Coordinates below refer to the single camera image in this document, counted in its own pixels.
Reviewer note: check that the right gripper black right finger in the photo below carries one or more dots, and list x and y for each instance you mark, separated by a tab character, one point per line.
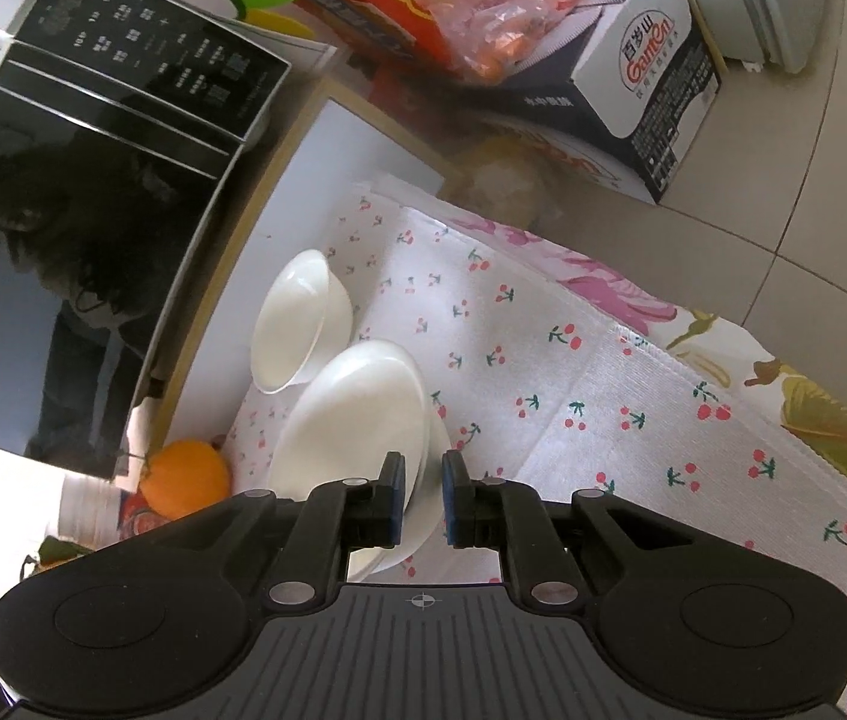
510	518

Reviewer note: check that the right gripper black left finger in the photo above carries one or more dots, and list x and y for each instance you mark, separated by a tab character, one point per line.
336	519

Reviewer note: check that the large cream bowl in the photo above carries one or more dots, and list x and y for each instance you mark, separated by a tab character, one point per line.
367	401

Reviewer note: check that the small cream bowl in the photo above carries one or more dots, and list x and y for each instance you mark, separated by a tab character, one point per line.
306	321

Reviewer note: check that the white ceramic bowl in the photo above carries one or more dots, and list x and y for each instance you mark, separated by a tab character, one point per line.
424	512

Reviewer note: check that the cherry print tablecloth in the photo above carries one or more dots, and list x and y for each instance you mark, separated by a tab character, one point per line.
536	384

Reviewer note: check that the large orange on table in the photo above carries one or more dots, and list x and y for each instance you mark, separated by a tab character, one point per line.
185	477

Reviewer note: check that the floral pink cloth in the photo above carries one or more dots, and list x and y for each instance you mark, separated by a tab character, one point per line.
722	351

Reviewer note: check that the white wooden-edged board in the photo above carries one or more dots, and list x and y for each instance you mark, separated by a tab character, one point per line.
325	138

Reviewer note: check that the dark printed carton box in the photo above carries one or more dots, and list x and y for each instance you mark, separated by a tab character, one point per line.
617	92

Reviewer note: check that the black microwave oven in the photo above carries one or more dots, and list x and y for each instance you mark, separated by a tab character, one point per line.
120	122

